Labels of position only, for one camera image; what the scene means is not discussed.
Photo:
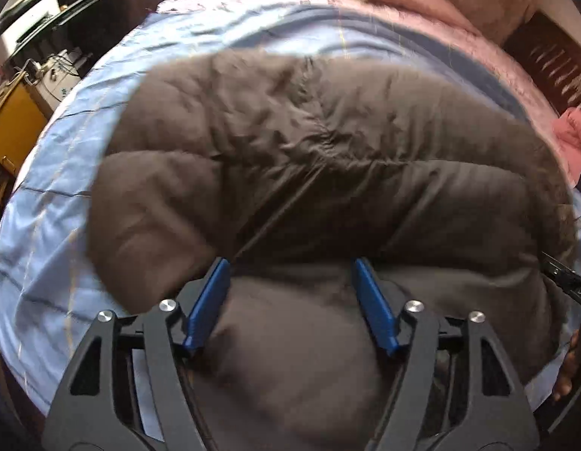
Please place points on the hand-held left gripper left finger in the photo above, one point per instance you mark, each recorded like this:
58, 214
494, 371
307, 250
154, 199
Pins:
208, 305

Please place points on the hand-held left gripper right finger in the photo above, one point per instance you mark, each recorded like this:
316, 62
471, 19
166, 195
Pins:
375, 310

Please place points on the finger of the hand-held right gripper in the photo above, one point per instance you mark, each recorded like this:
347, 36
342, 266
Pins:
567, 281

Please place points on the brown puffer jacket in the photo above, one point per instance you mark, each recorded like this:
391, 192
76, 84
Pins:
318, 188

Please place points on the person's right hand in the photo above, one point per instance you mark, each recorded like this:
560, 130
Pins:
566, 371

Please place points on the pink folded quilt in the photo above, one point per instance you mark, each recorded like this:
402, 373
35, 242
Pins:
577, 141

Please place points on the blue checked bedsheet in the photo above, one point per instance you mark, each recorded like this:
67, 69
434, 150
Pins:
50, 225

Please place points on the dark wooden headboard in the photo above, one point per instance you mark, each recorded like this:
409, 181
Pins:
553, 65

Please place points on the pink printed bedsheet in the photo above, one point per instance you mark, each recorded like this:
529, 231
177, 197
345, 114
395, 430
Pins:
459, 42

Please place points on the yellow box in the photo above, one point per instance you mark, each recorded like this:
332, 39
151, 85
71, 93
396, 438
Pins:
15, 122

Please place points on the dark desk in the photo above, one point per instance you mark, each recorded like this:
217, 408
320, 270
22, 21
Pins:
90, 14

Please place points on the white printer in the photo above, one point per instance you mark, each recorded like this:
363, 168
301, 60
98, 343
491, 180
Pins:
29, 23

